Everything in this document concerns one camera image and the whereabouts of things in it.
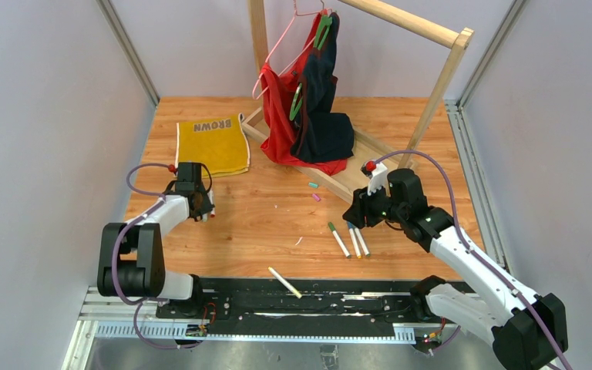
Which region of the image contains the white pen green cap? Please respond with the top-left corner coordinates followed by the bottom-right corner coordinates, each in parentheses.
top-left (328, 222), bottom-right (352, 259)

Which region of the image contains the white pen yellow cap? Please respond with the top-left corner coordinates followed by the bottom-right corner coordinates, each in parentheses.
top-left (267, 267), bottom-right (303, 299)

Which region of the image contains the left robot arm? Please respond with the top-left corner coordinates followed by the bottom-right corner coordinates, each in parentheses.
top-left (97, 179), bottom-right (214, 304)

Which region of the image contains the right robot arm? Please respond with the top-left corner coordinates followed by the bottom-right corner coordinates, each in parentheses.
top-left (343, 161), bottom-right (568, 369)

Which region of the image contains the yellow folded towel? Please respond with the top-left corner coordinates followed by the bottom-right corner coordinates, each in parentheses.
top-left (174, 113), bottom-right (251, 177)

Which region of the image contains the dark navy garment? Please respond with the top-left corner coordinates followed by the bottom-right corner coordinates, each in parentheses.
top-left (290, 12), bottom-right (355, 163)

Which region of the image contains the red garment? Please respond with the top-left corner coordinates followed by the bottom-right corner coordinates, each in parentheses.
top-left (261, 12), bottom-right (350, 176)

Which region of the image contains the green hanger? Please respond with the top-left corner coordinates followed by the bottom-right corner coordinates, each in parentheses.
top-left (289, 13), bottom-right (332, 121)

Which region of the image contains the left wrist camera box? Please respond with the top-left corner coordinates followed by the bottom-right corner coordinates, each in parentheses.
top-left (177, 162), bottom-right (203, 184)

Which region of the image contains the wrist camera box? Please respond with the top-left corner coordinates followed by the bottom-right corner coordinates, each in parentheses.
top-left (177, 162), bottom-right (203, 184)
top-left (362, 160), bottom-right (389, 196)

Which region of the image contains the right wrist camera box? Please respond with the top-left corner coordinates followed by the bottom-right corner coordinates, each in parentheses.
top-left (362, 160), bottom-right (389, 196)

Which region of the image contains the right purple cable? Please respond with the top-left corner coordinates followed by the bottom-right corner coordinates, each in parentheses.
top-left (365, 150), bottom-right (575, 370)

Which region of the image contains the purple cable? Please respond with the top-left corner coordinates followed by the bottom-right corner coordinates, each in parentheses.
top-left (110, 163), bottom-right (205, 351)
top-left (365, 150), bottom-right (575, 370)

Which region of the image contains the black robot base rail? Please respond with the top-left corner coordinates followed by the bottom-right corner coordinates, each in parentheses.
top-left (147, 277), bottom-right (456, 344)

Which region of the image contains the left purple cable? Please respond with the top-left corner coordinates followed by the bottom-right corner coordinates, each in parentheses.
top-left (110, 163), bottom-right (205, 351)

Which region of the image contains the pink wire hanger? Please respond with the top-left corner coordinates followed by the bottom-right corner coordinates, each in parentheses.
top-left (247, 1), bottom-right (326, 100)

